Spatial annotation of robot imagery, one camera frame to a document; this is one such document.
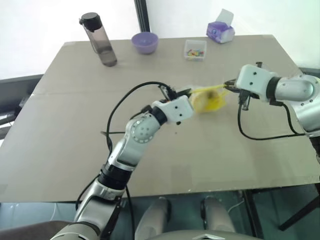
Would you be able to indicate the dark grey side furniture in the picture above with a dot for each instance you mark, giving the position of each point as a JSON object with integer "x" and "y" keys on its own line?
{"x": 17, "y": 100}

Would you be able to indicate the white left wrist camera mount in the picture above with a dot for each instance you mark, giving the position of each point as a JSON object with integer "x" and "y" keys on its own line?
{"x": 176, "y": 108}

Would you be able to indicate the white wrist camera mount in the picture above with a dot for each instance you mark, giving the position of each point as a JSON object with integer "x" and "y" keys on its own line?
{"x": 176, "y": 108}
{"x": 252, "y": 80}

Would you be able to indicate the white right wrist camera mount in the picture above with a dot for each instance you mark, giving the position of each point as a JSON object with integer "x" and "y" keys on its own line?
{"x": 252, "y": 80}

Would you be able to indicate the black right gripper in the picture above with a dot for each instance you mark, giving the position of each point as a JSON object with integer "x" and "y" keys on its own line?
{"x": 245, "y": 98}

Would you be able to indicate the purple plastic bowl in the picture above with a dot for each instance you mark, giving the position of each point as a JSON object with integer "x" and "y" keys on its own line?
{"x": 145, "y": 43}

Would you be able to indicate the purple tissue box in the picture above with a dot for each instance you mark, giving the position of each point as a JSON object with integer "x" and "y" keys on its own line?
{"x": 221, "y": 31}

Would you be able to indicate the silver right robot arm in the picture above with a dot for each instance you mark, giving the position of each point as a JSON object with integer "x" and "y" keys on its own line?
{"x": 297, "y": 92}

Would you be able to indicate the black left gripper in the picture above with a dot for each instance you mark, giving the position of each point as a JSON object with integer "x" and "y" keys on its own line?
{"x": 170, "y": 93}

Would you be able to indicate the clear box of coloured bits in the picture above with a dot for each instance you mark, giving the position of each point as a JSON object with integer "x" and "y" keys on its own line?
{"x": 195, "y": 50}

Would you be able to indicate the clear yellow-sealed zip bag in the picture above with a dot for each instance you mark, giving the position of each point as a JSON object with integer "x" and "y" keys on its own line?
{"x": 215, "y": 101}

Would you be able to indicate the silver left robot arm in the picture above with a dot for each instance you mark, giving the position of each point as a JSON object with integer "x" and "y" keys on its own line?
{"x": 135, "y": 140}

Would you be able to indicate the smoky grey water bottle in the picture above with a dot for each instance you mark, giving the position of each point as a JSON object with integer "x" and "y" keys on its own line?
{"x": 100, "y": 40}

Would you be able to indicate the grey rounded robot leg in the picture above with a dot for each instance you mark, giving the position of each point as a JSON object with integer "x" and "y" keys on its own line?
{"x": 216, "y": 215}
{"x": 155, "y": 217}

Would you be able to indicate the black table frame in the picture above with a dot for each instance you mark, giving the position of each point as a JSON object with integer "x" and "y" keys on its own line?
{"x": 252, "y": 212}

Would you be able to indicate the round golden bread bun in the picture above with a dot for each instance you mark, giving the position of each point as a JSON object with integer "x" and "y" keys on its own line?
{"x": 203, "y": 100}

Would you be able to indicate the black window pillar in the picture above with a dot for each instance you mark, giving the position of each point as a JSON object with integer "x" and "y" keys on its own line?
{"x": 142, "y": 15}

